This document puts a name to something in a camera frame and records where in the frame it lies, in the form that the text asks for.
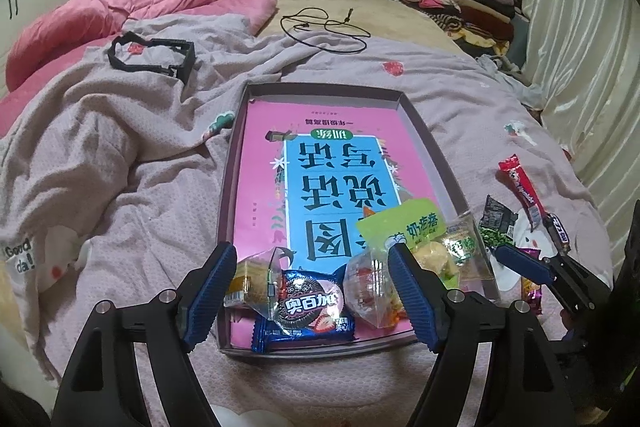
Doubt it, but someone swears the dark tray with pink book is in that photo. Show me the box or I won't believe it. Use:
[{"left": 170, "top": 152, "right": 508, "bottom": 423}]
[{"left": 216, "top": 81, "right": 499, "bottom": 360}]

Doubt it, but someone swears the dark green pea snack pack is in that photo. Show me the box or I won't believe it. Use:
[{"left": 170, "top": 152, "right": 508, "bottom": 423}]
[{"left": 478, "top": 195, "right": 518, "bottom": 251}]

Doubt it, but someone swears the pink duvet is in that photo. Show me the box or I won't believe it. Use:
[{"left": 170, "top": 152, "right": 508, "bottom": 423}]
[{"left": 1, "top": 0, "right": 278, "bottom": 134}]

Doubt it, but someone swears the purple biscuit snack pack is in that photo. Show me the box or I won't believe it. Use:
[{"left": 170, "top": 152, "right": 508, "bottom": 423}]
[{"left": 521, "top": 248, "right": 542, "bottom": 315}]

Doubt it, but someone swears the blue Oreo style pack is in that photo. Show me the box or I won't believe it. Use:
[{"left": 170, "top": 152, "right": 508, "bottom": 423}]
[{"left": 250, "top": 265, "right": 356, "bottom": 355}]

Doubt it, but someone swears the pile of folded clothes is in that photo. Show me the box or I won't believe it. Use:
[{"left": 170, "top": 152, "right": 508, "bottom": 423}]
[{"left": 400, "top": 0, "right": 527, "bottom": 57}]

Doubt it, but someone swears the red wrapped snack bar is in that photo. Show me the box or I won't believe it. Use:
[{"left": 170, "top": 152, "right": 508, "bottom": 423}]
[{"left": 498, "top": 155, "right": 546, "bottom": 230}]

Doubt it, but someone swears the mauve bed blanket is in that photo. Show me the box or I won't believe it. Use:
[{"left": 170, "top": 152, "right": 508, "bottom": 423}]
[{"left": 0, "top": 12, "right": 616, "bottom": 427}]

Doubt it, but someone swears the white curtain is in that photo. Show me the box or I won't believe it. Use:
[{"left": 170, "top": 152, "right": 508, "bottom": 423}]
[{"left": 525, "top": 0, "right": 639, "bottom": 270}]

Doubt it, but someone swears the black cable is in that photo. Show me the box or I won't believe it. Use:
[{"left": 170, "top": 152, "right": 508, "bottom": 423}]
[{"left": 278, "top": 6, "right": 373, "bottom": 56}]

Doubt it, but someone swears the green milk snack bag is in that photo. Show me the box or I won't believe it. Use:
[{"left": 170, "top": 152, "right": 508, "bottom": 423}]
[{"left": 357, "top": 198, "right": 499, "bottom": 301}]

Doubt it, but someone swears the brown Snickers bar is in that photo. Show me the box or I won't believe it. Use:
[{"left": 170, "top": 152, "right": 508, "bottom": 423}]
[{"left": 544, "top": 212, "right": 570, "bottom": 255}]

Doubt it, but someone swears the clear red candy bag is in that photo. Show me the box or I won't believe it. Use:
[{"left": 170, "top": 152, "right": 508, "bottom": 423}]
[{"left": 343, "top": 249, "right": 406, "bottom": 329}]

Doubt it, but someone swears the orange clear cake pack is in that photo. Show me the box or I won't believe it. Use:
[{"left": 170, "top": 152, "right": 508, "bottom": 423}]
[{"left": 224, "top": 246, "right": 294, "bottom": 320}]

